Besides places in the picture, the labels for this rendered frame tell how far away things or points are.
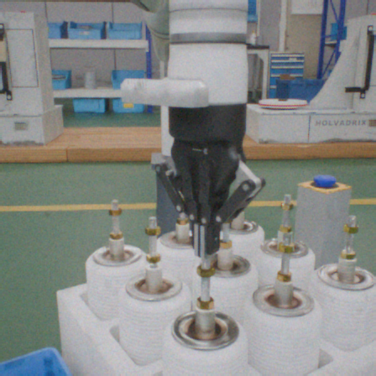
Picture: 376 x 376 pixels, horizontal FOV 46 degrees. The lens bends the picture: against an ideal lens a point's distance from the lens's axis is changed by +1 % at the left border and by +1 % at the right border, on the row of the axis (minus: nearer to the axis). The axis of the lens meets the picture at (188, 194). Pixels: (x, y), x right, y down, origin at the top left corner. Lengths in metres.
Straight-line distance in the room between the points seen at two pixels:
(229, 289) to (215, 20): 0.36
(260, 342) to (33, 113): 2.30
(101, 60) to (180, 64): 8.61
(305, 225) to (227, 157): 0.49
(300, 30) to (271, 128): 4.42
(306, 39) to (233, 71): 6.66
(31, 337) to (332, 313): 0.62
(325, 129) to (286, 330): 2.32
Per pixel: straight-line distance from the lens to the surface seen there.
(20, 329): 1.04
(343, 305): 0.63
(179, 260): 0.71
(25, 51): 2.76
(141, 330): 0.59
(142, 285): 0.61
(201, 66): 0.40
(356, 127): 2.87
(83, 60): 9.06
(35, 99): 2.76
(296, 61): 6.19
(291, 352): 0.57
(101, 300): 0.69
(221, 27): 0.40
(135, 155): 2.58
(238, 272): 0.64
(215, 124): 0.40
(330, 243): 0.89
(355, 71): 3.01
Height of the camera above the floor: 0.53
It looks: 16 degrees down
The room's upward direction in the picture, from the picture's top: straight up
